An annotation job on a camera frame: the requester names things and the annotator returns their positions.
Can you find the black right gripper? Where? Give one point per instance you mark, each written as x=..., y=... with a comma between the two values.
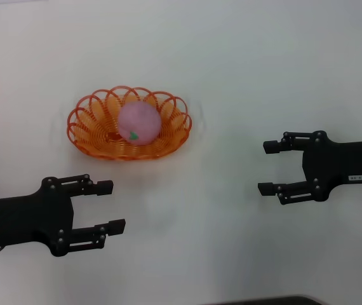
x=336, y=163

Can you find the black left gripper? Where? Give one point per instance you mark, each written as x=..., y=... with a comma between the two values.
x=25, y=219

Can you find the pink peach with green leaf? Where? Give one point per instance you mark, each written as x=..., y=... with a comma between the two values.
x=139, y=120

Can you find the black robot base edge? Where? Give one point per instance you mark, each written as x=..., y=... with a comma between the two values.
x=263, y=301

